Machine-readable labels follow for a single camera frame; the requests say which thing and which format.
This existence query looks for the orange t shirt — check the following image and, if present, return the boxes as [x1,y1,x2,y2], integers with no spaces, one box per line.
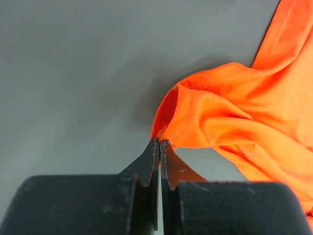
[151,0,313,223]

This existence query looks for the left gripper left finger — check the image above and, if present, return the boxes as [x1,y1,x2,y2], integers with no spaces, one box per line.
[0,139,159,235]

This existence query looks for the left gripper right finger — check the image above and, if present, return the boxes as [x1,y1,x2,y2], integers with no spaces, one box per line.
[160,141,312,235]

